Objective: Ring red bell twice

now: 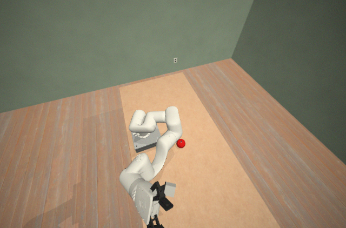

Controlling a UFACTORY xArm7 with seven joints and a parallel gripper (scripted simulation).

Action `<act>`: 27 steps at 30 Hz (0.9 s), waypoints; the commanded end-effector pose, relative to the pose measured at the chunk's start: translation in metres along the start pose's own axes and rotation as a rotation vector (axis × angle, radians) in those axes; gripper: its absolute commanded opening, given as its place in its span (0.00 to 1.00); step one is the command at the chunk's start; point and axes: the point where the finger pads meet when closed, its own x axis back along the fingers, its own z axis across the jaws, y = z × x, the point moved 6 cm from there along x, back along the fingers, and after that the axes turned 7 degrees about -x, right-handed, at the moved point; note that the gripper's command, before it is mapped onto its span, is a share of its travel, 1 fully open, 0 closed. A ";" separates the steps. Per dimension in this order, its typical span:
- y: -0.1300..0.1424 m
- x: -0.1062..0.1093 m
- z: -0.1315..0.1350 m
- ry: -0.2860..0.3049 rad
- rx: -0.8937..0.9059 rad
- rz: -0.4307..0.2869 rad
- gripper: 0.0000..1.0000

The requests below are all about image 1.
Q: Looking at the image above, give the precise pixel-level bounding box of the red bell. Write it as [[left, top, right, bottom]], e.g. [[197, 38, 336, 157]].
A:
[[176, 139, 185, 148]]

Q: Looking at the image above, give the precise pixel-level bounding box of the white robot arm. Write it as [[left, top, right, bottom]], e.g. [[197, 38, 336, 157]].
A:
[[119, 106, 183, 198]]

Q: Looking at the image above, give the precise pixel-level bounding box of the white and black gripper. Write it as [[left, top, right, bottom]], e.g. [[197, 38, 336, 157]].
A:
[[132, 180, 174, 228]]

